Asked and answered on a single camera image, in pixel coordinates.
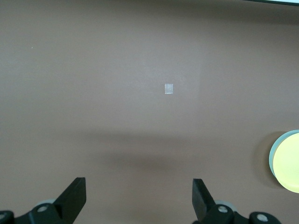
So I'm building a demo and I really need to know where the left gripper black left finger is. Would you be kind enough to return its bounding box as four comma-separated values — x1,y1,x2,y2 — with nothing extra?
28,177,88,224

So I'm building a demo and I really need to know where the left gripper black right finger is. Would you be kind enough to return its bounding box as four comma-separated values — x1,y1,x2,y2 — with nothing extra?
192,178,237,224

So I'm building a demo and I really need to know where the yellow plate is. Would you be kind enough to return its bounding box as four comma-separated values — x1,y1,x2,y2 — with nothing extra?
272,132,299,193

